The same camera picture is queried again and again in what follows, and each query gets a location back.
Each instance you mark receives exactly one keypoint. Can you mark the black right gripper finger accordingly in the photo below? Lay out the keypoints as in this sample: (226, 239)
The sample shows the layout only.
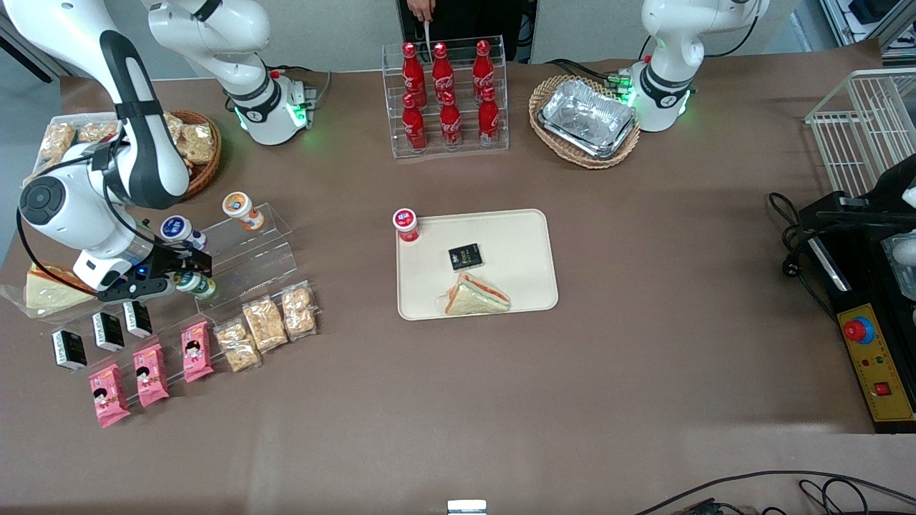
(200, 265)

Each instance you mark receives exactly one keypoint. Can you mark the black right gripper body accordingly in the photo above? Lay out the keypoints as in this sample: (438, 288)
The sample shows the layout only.
(174, 259)

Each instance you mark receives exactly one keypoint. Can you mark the green gum bottle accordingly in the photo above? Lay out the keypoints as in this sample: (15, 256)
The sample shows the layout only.
(199, 287)

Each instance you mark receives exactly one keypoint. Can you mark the white paper strip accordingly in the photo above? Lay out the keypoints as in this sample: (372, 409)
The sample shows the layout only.
(427, 37)

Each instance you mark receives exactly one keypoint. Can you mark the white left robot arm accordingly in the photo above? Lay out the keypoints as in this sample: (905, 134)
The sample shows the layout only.
(673, 64)

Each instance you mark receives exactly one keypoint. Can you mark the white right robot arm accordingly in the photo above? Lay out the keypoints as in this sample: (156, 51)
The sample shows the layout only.
(71, 214)

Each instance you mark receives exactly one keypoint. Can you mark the blue gum bottle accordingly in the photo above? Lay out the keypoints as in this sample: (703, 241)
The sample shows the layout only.
(179, 230)

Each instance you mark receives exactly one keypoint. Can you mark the orange gum bottle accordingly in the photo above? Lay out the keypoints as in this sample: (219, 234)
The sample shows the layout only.
(240, 207)

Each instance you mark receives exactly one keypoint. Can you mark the red gum bottle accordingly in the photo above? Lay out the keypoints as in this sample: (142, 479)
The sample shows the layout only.
(406, 223)

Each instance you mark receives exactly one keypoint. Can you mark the beige plastic tray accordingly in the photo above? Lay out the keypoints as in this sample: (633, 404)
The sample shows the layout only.
(515, 243)

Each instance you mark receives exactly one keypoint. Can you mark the person's hand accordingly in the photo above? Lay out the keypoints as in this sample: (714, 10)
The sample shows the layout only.
(422, 8)

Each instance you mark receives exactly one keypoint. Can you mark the clear acrylic stepped stand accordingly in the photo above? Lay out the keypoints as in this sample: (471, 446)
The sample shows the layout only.
(257, 257)

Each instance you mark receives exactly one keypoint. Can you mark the small black carton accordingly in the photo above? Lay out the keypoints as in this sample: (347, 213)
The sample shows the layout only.
(137, 319)
(466, 257)
(109, 331)
(69, 350)

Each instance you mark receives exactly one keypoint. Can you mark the pink snack packet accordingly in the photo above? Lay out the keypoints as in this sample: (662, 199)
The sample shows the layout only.
(197, 352)
(151, 375)
(109, 395)

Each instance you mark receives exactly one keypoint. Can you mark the clear cracker packet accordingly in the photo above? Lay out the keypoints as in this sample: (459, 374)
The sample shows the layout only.
(238, 345)
(265, 324)
(298, 311)

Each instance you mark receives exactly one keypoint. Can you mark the brown wicker basket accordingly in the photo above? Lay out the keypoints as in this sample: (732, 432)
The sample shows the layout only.
(204, 172)

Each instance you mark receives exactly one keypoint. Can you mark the clear snack packet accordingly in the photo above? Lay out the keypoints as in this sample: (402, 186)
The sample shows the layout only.
(96, 131)
(57, 141)
(197, 143)
(173, 127)

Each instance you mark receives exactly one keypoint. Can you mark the wrapped triangle sandwich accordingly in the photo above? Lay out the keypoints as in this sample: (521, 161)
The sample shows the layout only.
(476, 299)
(46, 295)

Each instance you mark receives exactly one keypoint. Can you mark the white plastic bin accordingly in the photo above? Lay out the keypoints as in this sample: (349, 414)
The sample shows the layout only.
(107, 118)

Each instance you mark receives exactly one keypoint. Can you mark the dark metal bar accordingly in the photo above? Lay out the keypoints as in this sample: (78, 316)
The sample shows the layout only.
(28, 50)

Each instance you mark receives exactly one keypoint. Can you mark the red cola bottle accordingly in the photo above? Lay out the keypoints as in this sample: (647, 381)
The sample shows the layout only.
(450, 121)
(413, 125)
(441, 71)
(489, 118)
(483, 68)
(410, 71)

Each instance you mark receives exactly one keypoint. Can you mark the clear acrylic bottle rack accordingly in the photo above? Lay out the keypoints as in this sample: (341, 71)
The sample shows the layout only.
(501, 136)

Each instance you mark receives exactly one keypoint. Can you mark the silver device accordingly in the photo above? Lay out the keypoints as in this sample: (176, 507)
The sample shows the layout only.
(466, 507)

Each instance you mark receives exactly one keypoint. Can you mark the person in dark clothes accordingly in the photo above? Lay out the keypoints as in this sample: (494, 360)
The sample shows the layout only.
(472, 20)

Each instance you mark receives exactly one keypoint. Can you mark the light openwork wicker basket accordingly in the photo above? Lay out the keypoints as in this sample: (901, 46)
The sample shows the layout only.
(551, 89)

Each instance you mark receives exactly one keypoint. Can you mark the silver foil containers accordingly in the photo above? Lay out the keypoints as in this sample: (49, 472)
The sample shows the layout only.
(587, 118)

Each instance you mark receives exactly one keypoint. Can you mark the black sealing machine yellow panel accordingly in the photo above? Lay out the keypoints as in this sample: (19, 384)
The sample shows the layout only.
(873, 343)

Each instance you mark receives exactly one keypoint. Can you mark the translucent plastic container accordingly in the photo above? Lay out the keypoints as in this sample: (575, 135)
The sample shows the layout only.
(903, 268)

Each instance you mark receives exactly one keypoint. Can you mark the metal shelf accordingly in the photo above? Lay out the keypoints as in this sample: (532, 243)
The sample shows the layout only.
(866, 21)

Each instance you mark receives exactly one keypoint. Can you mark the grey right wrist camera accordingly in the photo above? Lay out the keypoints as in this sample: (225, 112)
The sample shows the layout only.
(132, 288)

